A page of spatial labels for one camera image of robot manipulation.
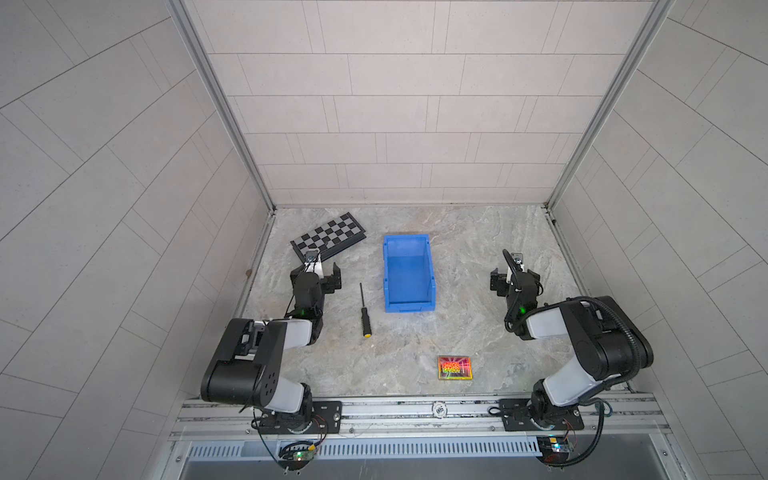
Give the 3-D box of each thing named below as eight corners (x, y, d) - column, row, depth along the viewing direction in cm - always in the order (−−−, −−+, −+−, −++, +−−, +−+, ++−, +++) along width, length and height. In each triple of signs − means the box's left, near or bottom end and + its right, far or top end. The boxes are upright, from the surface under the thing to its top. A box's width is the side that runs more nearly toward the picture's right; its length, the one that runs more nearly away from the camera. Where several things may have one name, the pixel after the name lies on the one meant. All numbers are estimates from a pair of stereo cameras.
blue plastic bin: (382, 315, 90) (381, 306, 85) (385, 244, 107) (384, 234, 103) (434, 315, 90) (437, 306, 86) (429, 244, 107) (430, 234, 103)
